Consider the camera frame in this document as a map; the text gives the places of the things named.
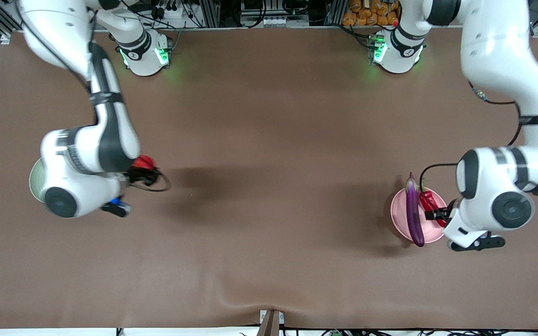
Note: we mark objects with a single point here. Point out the pink plate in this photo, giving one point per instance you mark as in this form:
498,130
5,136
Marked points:
402,210

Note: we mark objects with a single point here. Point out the white power strip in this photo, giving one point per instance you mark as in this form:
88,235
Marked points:
168,13

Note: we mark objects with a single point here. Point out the bag of orange fruit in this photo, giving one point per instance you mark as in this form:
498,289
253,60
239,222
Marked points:
367,16

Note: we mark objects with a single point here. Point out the white terminal block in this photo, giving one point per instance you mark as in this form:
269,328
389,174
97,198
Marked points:
276,21

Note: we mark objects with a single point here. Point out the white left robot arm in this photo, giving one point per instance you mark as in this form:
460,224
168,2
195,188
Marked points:
502,56

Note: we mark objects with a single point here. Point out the purple eggplant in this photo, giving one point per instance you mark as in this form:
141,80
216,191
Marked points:
414,214

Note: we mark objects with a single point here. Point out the aluminium frame post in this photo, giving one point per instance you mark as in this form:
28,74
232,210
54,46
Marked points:
210,14

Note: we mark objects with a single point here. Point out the red pomegranate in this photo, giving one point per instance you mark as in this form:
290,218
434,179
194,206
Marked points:
145,162

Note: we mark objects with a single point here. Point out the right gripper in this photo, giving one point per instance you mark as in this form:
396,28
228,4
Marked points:
136,175

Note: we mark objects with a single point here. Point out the red chili pepper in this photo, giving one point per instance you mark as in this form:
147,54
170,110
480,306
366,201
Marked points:
427,198

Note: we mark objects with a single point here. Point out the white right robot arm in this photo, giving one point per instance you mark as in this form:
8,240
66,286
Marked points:
110,135

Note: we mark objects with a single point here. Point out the brown table cloth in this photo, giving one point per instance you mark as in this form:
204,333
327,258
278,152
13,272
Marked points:
269,261

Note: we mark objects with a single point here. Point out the light green plate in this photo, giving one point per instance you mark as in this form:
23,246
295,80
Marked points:
35,179

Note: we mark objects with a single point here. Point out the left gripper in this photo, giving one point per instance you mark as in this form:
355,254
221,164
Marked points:
438,214

